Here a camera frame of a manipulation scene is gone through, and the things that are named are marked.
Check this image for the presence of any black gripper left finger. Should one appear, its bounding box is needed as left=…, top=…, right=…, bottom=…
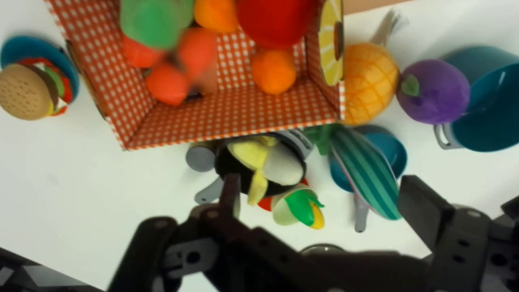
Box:
left=218, top=171, right=244, bottom=217

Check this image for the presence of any green plush fruit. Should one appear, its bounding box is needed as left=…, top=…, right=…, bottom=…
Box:
left=119, top=0, right=197, bottom=51

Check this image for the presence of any yellow toy banana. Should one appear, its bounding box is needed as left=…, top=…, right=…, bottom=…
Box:
left=226, top=134, right=307, bottom=207

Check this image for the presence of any black toy pan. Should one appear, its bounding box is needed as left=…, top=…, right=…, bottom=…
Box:
left=213, top=136, right=310, bottom=199

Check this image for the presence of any small orange toy fruit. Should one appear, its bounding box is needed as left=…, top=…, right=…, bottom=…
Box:
left=250, top=46, right=299, bottom=97

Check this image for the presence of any red tomato plush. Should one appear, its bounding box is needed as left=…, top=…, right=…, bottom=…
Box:
left=234, top=0, right=322, bottom=51

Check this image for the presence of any grey toy cup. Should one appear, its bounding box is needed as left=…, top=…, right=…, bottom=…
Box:
left=185, top=142, right=226, bottom=174

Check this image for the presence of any red toy plate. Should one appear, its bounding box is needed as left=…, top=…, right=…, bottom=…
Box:
left=257, top=176, right=310, bottom=213

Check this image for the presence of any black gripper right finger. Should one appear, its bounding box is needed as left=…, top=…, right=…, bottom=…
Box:
left=398, top=173, right=459, bottom=252

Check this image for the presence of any red checkered cardboard basket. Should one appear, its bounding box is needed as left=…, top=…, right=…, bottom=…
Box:
left=46, top=0, right=348, bottom=152

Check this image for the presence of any teal toy pot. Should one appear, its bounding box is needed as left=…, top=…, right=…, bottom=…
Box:
left=432, top=45, right=519, bottom=153

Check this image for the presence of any purple eggplant plush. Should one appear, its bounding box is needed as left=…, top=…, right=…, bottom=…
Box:
left=396, top=56, right=472, bottom=126

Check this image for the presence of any round metal table grommet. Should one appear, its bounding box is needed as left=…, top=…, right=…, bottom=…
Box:
left=299, top=241, right=349, bottom=256

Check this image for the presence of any yellow pineapple slice toy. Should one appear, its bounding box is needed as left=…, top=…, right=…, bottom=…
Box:
left=317, top=0, right=346, bottom=87

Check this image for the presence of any green yellow toy corn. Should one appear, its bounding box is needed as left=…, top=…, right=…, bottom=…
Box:
left=270, top=183, right=328, bottom=231

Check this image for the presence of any grey toy utensil handle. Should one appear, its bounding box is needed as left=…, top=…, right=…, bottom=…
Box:
left=354, top=191, right=372, bottom=233

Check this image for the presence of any yellow toy pineapple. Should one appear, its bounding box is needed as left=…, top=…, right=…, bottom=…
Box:
left=343, top=7, right=403, bottom=127

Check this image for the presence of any teal striped toy plate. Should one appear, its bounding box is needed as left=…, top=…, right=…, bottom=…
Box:
left=326, top=124, right=404, bottom=221

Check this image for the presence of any small teal toy plate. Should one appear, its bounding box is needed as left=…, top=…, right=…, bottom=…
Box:
left=0, top=33, right=82, bottom=101

